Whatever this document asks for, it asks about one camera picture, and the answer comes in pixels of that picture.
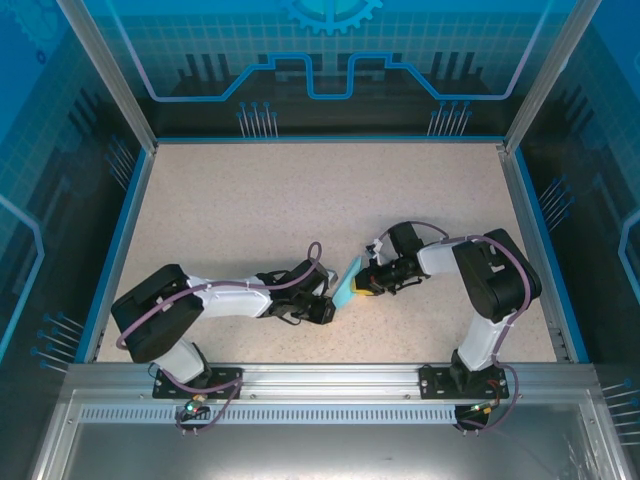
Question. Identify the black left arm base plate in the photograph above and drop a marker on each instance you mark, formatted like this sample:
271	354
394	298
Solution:
161	391

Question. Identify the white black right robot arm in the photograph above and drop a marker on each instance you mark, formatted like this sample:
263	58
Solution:
435	259

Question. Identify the long aluminium mounting rail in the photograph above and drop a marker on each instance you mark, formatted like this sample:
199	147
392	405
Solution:
330	380

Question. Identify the aluminium side rail blue edge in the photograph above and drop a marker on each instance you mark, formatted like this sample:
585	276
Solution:
540	250
120	250

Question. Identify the yellow power connector green light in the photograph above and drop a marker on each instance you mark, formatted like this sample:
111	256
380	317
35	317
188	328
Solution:
192	407
482	409

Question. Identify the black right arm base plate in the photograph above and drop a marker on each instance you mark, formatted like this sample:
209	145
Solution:
430	382

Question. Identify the grey metal tray panel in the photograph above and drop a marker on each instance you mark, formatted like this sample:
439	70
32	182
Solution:
325	450

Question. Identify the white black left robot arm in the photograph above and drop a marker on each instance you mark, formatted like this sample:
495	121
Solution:
235	302

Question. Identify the thin aluminium table-edge rail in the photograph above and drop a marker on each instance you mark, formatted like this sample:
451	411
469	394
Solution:
330	141

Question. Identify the light blue cloth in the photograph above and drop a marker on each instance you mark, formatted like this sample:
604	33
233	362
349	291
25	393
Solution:
345	290

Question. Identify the aluminium frame post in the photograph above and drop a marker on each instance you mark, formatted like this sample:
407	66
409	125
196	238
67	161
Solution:
112	75
554	65

